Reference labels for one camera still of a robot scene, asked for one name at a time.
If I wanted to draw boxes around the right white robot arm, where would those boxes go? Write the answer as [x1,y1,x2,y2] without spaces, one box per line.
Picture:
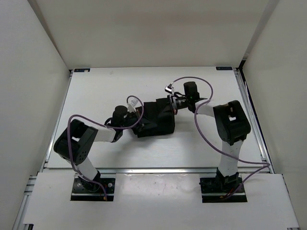
[168,94,251,193]

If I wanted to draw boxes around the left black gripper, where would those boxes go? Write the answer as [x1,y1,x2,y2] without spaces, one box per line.
[120,109,157,132]

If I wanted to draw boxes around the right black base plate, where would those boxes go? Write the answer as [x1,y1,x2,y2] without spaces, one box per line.
[199,177,248,203]

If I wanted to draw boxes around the aluminium rail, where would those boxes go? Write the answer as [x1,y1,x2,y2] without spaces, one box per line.
[42,167,260,174]
[234,68,275,173]

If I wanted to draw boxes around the black skirt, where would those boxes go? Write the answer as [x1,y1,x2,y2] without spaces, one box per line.
[132,98,175,138]

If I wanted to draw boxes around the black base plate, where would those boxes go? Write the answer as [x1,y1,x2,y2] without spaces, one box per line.
[71,176,116,202]
[199,177,248,203]

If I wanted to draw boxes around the aluminium right rail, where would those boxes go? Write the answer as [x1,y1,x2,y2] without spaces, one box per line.
[234,68,275,173]

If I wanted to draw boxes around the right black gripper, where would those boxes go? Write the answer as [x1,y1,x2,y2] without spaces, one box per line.
[158,94,190,118]

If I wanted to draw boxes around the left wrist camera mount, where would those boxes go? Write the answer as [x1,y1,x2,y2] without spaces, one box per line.
[127,99,139,113]

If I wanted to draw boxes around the blue white label sticker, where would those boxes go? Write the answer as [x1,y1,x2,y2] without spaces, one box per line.
[74,68,91,72]

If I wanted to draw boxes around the right blue label sticker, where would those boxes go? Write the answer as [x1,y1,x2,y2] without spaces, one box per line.
[216,66,233,71]

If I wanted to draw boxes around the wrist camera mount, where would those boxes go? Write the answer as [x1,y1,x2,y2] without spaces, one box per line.
[127,99,139,113]
[165,81,206,102]

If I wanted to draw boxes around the aluminium front rail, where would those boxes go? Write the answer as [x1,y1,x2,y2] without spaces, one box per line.
[42,167,260,174]

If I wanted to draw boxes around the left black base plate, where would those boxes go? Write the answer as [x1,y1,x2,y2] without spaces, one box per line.
[71,176,116,202]

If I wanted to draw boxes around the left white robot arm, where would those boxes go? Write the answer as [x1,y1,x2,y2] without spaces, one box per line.
[53,104,144,193]

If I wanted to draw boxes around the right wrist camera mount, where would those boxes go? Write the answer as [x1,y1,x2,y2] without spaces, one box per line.
[165,81,206,102]

